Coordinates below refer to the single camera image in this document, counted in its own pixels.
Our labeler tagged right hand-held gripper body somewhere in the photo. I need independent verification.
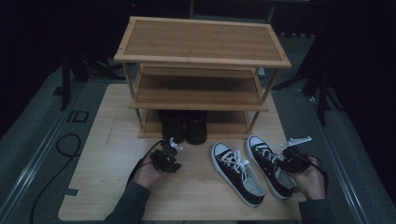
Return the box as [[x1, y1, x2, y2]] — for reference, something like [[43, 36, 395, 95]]
[[279, 135, 313, 174]]

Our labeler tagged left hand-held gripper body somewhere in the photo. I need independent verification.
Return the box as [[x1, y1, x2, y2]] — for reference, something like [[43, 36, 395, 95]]
[[150, 138, 183, 174]]

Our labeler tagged black white canvas sneaker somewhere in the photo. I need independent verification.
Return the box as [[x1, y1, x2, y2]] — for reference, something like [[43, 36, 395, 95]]
[[210, 142, 266, 208], [245, 134, 296, 201]]

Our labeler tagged black leather shoe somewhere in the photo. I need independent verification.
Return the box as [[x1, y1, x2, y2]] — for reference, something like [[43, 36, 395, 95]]
[[160, 110, 185, 145], [185, 110, 208, 146]]

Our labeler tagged wooden three-tier shoe rack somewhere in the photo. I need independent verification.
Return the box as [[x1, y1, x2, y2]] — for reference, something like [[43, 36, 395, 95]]
[[113, 16, 292, 140]]

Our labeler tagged person's left hand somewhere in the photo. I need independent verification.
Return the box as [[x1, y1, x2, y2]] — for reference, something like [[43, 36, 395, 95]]
[[133, 154, 166, 190]]

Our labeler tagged person's right hand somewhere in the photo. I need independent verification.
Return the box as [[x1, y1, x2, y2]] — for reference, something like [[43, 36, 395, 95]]
[[288, 157, 326, 201]]

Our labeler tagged black metal stand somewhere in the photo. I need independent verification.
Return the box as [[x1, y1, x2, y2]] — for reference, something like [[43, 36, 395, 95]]
[[272, 34, 344, 126], [60, 54, 125, 111]]

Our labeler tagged black tape floor marking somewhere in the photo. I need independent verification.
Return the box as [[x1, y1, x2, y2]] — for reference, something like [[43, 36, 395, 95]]
[[66, 110, 90, 123]]

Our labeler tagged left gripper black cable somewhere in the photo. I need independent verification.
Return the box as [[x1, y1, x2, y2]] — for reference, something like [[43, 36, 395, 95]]
[[126, 139, 164, 185]]

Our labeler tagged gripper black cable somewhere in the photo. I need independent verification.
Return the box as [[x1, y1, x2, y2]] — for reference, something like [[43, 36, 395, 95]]
[[126, 139, 164, 185], [306, 155, 330, 195]]

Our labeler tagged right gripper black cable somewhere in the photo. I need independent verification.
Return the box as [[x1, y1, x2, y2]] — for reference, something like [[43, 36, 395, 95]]
[[306, 155, 330, 195]]

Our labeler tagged grey metal floor rail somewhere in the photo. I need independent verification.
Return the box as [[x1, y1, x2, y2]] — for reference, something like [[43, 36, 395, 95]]
[[0, 82, 92, 216], [306, 92, 372, 224]]

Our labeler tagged black floor cable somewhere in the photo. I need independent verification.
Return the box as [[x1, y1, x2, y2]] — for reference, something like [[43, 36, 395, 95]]
[[30, 133, 82, 224]]

